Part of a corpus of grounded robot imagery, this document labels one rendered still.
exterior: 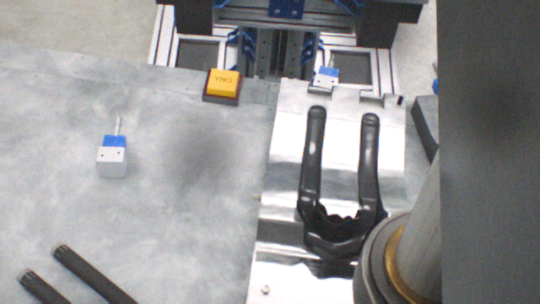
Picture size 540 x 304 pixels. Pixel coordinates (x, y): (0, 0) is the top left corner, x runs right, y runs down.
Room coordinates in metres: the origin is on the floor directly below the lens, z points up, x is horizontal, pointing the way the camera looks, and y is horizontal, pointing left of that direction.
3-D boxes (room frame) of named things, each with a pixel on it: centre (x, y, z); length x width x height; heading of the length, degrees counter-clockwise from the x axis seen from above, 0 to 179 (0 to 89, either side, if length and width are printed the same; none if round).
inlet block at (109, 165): (0.85, 0.32, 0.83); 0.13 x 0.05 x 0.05; 6
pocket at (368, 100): (1.00, -0.19, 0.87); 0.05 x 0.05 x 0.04; 88
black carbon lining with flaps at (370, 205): (0.79, -0.13, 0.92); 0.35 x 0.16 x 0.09; 178
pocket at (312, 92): (1.00, -0.08, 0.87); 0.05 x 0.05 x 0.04; 88
